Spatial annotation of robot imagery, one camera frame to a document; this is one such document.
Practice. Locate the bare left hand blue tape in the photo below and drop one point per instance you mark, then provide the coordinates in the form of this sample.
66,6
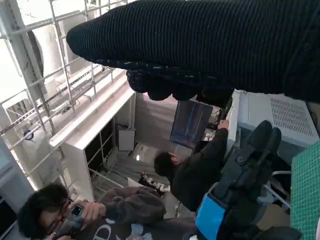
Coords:
237,195

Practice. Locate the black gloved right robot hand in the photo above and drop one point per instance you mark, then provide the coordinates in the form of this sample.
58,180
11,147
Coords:
200,45

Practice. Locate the person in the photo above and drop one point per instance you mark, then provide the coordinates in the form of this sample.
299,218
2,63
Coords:
195,180
125,207

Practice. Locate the green cutting mat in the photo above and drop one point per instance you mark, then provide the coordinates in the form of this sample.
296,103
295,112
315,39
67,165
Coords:
307,195

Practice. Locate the computer monitor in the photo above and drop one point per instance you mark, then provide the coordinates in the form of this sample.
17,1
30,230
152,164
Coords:
190,125

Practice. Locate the white perforated metal cabinet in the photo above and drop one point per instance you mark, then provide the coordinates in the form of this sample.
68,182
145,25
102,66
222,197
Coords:
257,110

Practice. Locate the white computer case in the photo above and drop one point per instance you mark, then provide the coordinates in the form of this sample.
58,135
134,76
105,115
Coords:
127,140

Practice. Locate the white shelf unit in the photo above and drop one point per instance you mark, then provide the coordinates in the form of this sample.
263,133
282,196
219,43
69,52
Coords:
75,155

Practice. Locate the black smartphone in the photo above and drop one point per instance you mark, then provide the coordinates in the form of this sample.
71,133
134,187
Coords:
72,220

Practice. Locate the grey metal frame chair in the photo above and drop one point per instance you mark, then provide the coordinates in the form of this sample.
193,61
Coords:
280,175

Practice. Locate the white metal scaffold frame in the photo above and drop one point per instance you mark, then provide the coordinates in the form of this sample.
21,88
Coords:
22,37

